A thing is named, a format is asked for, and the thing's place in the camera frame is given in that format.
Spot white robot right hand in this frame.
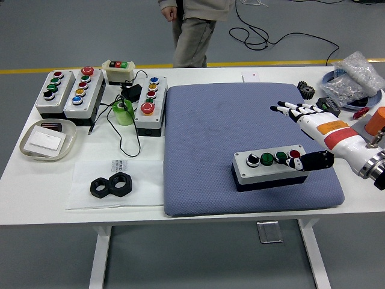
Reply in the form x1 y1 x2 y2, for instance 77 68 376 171
269 101 377 175

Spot four-button box with selector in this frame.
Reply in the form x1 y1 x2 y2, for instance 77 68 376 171
231 144 310 193

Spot five-button box, emergency stop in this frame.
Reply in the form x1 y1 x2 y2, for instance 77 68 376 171
134 75 168 138

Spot five-button box, blue end button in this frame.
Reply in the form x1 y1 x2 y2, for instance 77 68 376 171
63 66 106 126

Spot four-button control box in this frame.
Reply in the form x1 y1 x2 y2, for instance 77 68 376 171
35 70 76 120

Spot black module with green terminals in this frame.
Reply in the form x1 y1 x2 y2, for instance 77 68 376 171
317 96 342 117

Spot grey base block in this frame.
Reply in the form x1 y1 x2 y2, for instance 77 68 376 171
351 119 385 145

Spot bag of metal washers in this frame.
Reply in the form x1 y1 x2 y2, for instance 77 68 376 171
319 72 371 108

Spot black metal gear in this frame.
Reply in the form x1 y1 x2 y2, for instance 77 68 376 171
297 80 316 100

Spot orange cylinder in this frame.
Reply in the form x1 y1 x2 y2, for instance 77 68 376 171
365 107 385 136

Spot blue round plate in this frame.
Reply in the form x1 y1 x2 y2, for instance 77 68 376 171
321 70 383 111

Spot bubble wrap sheet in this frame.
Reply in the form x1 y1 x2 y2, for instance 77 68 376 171
332 51 385 97

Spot metal floor plate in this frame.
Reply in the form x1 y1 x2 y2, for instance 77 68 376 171
257 220 284 244

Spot white table leg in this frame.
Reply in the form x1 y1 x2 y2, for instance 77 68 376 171
88 225 112 289
297 219 331 289

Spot blue-grey padded mat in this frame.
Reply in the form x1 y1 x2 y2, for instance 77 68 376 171
163 82 345 217

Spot person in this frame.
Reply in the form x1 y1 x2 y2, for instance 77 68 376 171
158 0 235 69

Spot clear plastic bag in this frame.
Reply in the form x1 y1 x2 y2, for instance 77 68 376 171
65 159 165 211

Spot person's hand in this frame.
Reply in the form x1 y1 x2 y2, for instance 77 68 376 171
161 5 178 22

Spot black power adapter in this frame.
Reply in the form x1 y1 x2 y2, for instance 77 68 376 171
120 84 143 102

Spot green tape roll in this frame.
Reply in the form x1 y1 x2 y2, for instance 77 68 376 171
112 99 135 126

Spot large black hex nut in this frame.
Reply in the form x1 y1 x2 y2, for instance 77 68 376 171
108 172 134 197

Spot small black hex nut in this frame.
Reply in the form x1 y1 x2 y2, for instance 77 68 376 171
90 177 112 199

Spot white shallow tray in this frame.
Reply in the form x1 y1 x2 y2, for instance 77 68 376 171
19 119 78 163

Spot black floor cable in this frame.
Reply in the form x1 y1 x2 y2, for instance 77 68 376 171
229 0 340 67

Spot cream switch box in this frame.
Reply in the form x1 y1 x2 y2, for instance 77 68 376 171
101 59 136 86

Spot black adapter cable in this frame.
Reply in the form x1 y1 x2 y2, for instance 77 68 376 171
88 70 148 158

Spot white wall switch plate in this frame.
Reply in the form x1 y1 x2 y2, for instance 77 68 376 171
23 125 67 157

